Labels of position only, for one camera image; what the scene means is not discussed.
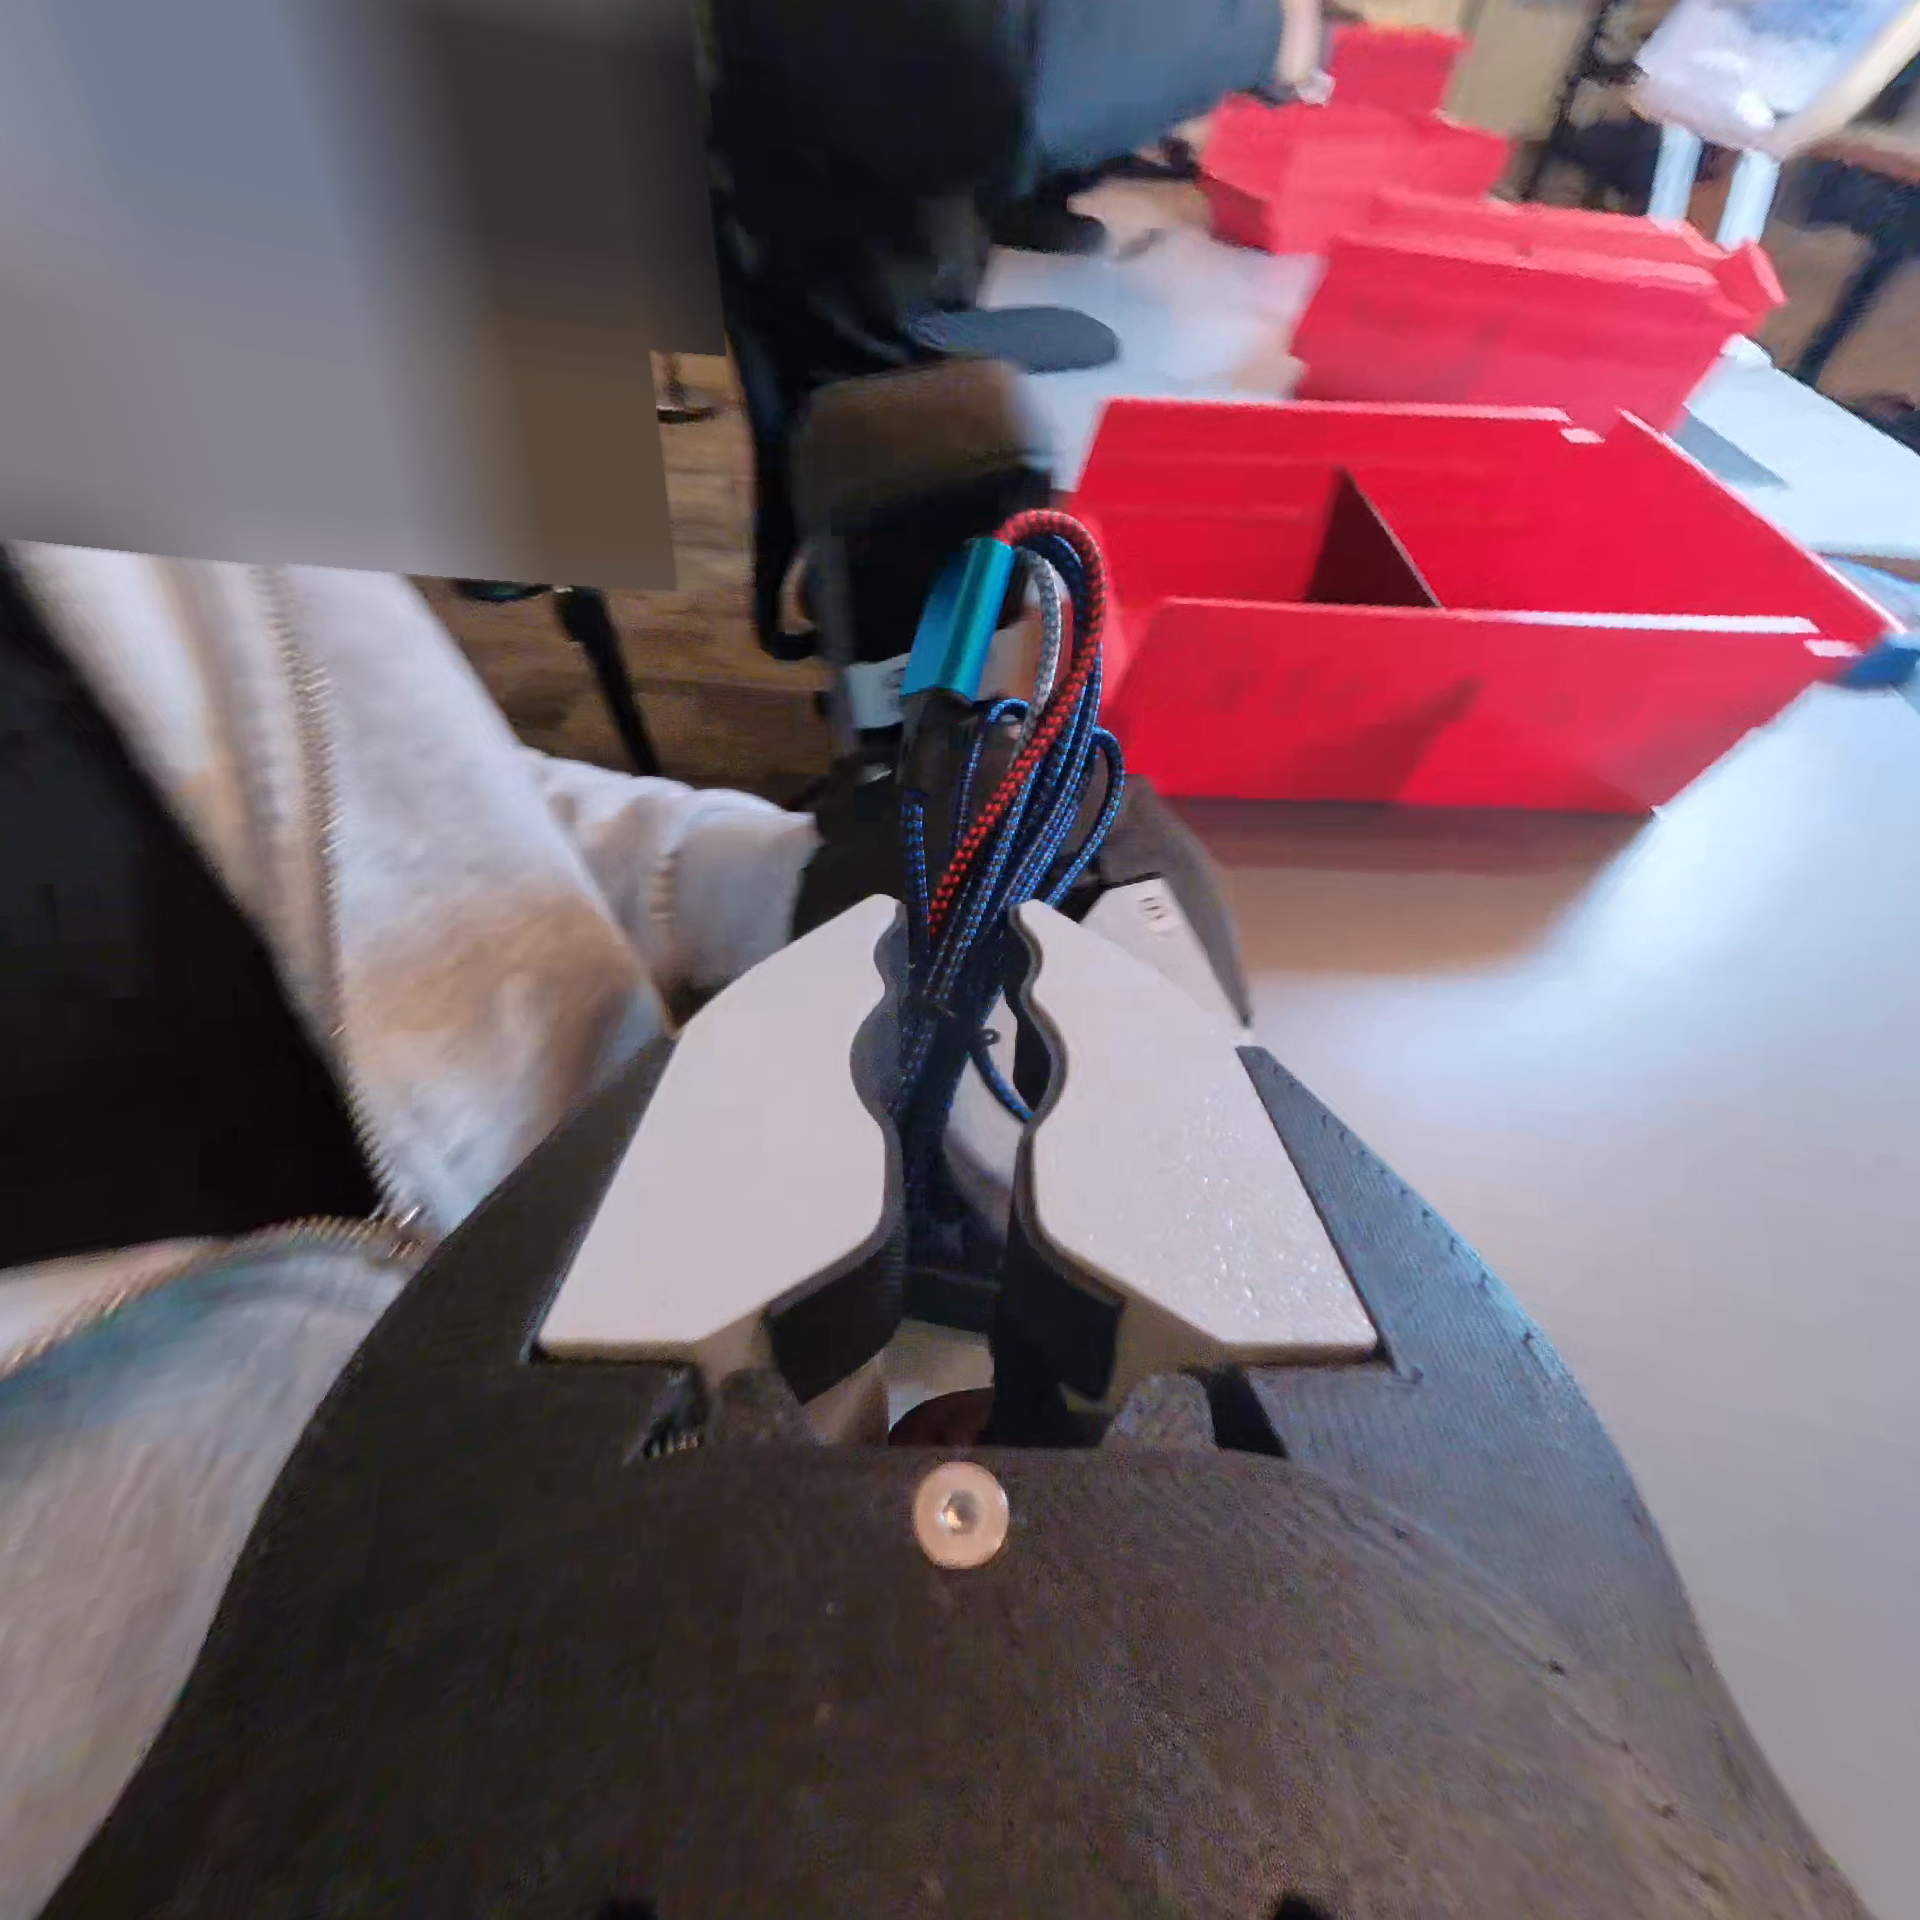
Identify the person's left forearm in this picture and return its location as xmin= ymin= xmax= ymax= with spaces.
xmin=509 ymin=741 xmax=824 ymax=1037

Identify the red plastic bin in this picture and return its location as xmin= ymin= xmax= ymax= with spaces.
xmin=1289 ymin=184 xmax=1793 ymax=437
xmin=1198 ymin=24 xmax=1515 ymax=257
xmin=1070 ymin=394 xmax=1905 ymax=815

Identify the grey braided cable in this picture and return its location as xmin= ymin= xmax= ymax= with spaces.
xmin=1003 ymin=549 xmax=1077 ymax=714

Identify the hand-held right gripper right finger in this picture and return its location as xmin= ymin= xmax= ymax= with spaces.
xmin=993 ymin=904 xmax=1382 ymax=1449

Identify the red braided cable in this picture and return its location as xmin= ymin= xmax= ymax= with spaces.
xmin=926 ymin=508 xmax=1114 ymax=938

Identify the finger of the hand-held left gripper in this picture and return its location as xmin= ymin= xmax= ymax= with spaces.
xmin=1074 ymin=875 xmax=1207 ymax=991

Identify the person's black shirt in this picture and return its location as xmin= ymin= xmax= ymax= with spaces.
xmin=0 ymin=564 xmax=387 ymax=1272

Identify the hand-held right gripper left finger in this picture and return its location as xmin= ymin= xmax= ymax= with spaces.
xmin=538 ymin=894 xmax=910 ymax=1411

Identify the blue cable plug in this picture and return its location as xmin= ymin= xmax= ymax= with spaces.
xmin=895 ymin=537 xmax=1024 ymax=709

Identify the dark foam pad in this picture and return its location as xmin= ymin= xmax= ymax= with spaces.
xmin=910 ymin=302 xmax=1124 ymax=379

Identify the instruction poster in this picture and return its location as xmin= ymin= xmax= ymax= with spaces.
xmin=1627 ymin=0 xmax=1920 ymax=159

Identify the blue braided cable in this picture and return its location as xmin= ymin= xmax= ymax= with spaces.
xmin=886 ymin=694 xmax=1129 ymax=1126

